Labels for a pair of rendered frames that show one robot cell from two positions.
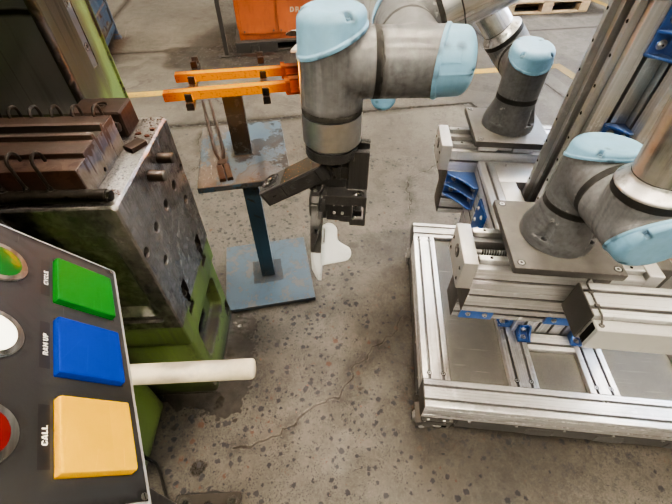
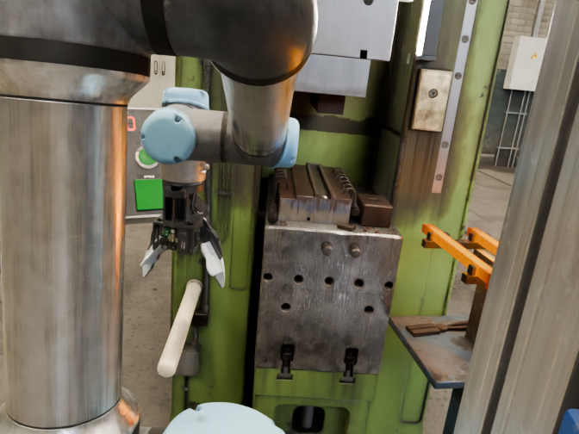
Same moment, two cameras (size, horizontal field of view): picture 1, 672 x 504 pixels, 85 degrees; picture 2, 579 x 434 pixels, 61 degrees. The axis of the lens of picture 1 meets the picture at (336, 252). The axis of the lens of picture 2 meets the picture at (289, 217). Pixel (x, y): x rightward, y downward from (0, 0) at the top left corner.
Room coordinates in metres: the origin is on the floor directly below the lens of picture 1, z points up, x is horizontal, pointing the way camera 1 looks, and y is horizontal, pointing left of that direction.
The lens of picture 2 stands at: (0.62, -0.81, 1.35)
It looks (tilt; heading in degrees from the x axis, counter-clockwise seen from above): 18 degrees down; 89
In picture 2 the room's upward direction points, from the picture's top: 5 degrees clockwise
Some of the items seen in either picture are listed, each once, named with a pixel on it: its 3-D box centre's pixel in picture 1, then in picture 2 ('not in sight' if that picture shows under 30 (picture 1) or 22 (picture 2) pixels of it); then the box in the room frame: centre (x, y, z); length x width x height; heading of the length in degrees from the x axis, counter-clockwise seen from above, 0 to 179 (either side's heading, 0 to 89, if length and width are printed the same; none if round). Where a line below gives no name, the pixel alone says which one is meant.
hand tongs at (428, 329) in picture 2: (214, 134); (500, 321); (1.26, 0.45, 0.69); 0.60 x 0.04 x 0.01; 20
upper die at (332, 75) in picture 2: not in sight; (321, 72); (0.69, 0.71, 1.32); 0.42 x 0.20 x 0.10; 93
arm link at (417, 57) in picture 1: (417, 57); (184, 133); (0.46, -0.10, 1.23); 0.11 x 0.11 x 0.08; 2
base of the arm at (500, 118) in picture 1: (512, 109); not in sight; (1.09, -0.54, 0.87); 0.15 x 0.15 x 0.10
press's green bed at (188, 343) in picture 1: (137, 320); (303, 379); (0.74, 0.73, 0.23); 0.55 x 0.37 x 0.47; 93
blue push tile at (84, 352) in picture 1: (87, 354); not in sight; (0.20, 0.28, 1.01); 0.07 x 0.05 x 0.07; 28
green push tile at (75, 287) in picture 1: (82, 291); (151, 195); (0.29, 0.33, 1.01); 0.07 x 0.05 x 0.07; 28
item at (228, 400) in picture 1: (222, 360); not in sight; (0.70, 0.46, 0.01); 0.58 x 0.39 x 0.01; 3
